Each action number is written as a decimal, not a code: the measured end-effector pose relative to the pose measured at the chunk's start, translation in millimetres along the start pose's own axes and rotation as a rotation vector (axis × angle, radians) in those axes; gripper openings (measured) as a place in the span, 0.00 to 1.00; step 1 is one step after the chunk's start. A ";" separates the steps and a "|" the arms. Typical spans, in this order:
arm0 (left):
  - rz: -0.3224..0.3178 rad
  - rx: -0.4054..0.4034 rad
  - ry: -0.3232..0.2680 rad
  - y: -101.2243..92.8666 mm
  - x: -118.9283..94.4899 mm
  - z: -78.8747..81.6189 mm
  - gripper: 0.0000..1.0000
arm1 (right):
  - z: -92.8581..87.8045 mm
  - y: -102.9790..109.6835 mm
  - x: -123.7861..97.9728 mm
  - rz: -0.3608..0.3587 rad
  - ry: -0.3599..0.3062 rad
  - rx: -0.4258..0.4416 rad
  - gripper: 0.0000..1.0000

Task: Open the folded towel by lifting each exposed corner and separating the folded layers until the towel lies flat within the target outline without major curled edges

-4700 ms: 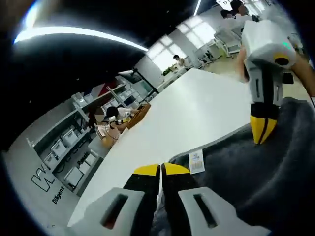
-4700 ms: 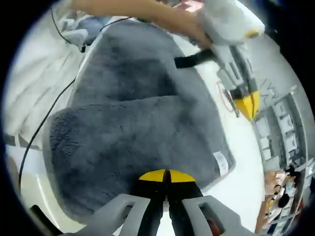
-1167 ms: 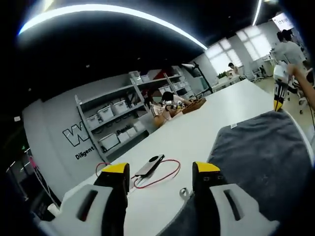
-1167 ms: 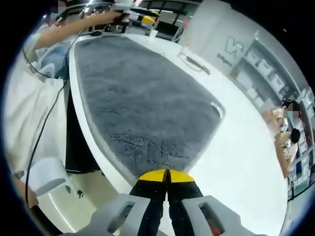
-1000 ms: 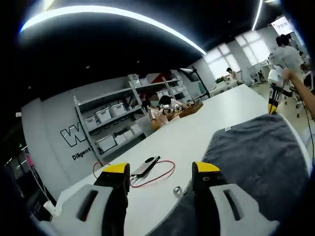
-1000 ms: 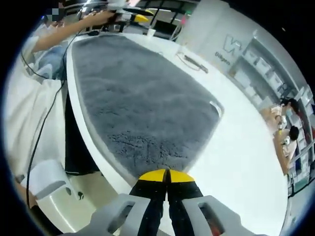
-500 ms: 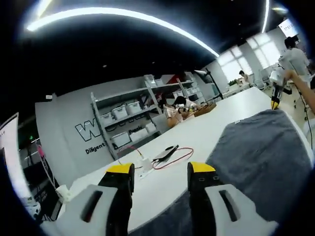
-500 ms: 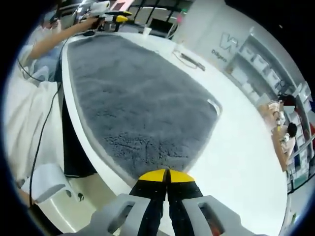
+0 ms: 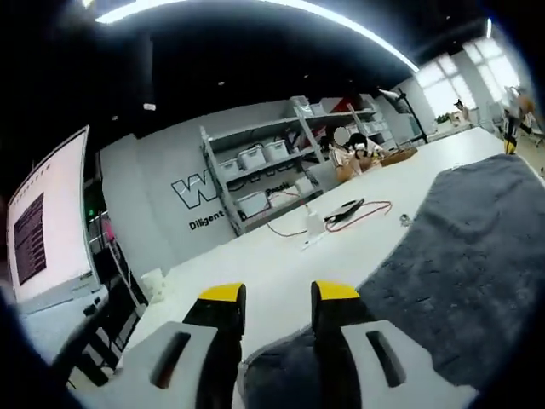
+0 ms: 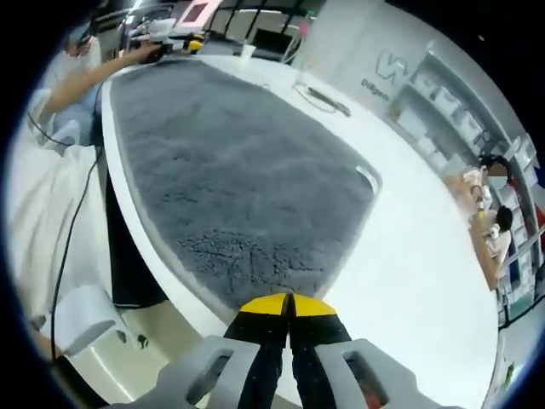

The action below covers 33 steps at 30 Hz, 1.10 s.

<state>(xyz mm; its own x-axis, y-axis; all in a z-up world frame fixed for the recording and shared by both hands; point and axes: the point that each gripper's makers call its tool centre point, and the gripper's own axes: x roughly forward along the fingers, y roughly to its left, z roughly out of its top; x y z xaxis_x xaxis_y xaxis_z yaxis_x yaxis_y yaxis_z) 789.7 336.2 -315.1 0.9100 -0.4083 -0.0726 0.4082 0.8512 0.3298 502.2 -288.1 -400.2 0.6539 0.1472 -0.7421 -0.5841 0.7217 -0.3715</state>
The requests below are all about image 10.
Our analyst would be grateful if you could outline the grey towel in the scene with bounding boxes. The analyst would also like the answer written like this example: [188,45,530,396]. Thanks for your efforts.
[108,63,383,310]

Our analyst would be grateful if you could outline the white laptop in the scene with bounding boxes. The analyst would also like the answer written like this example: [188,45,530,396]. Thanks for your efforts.
[172,0,216,33]

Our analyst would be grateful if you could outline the person's black trousers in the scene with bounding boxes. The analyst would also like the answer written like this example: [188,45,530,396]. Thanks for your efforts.
[101,170,169,310]

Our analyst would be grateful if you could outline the operator in white shirt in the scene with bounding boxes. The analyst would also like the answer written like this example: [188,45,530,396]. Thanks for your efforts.
[8,106,116,325]

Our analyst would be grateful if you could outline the white shelf unit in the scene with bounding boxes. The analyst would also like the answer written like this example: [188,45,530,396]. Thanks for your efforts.
[389,40,545,329]

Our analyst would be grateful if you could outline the group of white storage boxes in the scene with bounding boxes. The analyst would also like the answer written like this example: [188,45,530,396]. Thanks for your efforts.
[404,63,537,299]

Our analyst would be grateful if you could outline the black cable on table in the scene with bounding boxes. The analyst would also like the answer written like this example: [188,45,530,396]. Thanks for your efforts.
[307,86,353,117]

